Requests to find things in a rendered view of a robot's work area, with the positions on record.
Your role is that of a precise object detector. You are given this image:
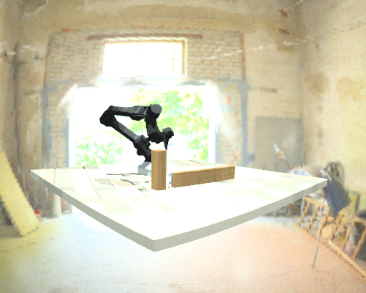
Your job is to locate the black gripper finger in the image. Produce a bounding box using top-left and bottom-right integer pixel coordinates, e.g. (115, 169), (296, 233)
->
(138, 142), (149, 156)
(162, 133), (172, 150)

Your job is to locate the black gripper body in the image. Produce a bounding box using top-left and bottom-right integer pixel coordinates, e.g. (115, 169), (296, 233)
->
(134, 121), (174, 148)

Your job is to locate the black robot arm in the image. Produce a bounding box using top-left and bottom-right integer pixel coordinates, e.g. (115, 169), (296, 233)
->
(99, 104), (163, 162)

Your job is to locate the wooden post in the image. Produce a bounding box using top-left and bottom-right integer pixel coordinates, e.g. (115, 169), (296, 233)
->
(151, 149), (167, 191)

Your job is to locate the wooden rail with steel hooks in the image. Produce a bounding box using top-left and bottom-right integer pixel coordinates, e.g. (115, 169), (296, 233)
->
(169, 165), (235, 188)

